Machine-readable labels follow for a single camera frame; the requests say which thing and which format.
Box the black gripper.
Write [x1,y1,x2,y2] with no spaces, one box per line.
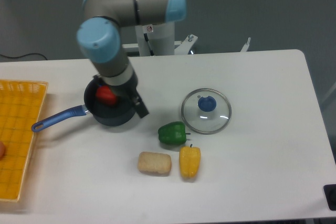
[93,71,149,119]

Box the red bell pepper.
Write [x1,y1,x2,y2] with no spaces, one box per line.
[95,86,118,106]

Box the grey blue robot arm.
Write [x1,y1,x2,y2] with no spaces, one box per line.
[77,0,186,118]

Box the glass lid with blue knob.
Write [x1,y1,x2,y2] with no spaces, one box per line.
[181,88,232,135]

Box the green bell pepper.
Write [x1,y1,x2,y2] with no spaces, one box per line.
[157,121,187,145]

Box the beige bread loaf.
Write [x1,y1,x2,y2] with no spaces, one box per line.
[138,152,172,175]

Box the yellow bell pepper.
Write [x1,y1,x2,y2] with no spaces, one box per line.
[179,144,201,179]

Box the yellow woven basket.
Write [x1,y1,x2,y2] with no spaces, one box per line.
[1,79,48,202]

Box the orange object at basket edge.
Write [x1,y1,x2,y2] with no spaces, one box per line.
[0,141,6,159]

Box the black object at table edge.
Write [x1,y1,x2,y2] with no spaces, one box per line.
[323,184,336,211]

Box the dark pot with blue handle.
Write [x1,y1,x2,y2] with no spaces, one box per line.
[31,80,135,132]

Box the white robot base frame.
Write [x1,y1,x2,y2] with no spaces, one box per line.
[122,34,251,57]

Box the black cable on floor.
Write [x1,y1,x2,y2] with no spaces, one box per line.
[0,52,47,60]

